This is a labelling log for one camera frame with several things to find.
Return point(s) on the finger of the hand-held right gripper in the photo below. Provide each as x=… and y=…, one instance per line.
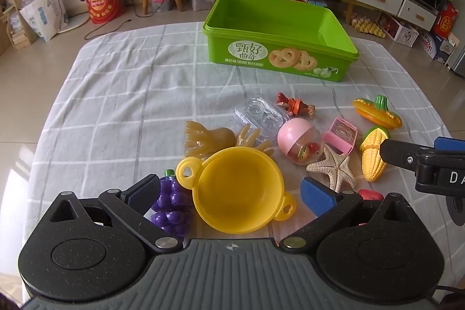
x=448, y=143
x=396, y=152

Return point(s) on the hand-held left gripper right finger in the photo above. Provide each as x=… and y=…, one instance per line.
x=316, y=199

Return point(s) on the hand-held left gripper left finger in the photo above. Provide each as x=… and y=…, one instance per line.
x=140, y=194

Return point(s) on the yellow toy corn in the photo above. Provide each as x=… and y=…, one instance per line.
x=372, y=157

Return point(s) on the purple toy grapes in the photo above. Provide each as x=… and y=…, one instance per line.
x=170, y=197

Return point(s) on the beige starfish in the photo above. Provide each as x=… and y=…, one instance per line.
x=336, y=168

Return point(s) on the orange toy pumpkin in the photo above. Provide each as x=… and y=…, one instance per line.
x=377, y=115

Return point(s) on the red plastic toy piece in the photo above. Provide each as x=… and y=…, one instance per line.
x=370, y=194

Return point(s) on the pink capsule ball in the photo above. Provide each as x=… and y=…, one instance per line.
x=294, y=135

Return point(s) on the yellow toy pot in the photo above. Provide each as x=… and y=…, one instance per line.
x=236, y=193

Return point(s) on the tan rubber hand toy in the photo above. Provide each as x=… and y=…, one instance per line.
x=214, y=139
x=249, y=137

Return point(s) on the green plastic cookie box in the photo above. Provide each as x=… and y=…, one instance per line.
x=276, y=23

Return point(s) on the small pink toy box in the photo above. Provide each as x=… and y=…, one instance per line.
x=339, y=134

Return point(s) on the grey refrigerator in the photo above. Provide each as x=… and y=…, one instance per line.
x=458, y=59

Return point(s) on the small red toy figure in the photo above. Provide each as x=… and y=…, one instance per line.
x=296, y=106

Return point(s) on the white printed carton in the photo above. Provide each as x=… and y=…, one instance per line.
x=436, y=46

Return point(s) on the grey checked tablecloth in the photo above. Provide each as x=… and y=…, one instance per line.
x=127, y=95

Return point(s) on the clear contact lens case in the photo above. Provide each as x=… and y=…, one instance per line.
x=254, y=114

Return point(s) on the white and red carton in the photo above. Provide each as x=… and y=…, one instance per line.
x=397, y=30

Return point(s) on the red gift box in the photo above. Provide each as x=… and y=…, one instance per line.
x=445, y=21

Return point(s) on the white shopping bag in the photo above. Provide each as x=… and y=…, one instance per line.
x=41, y=14

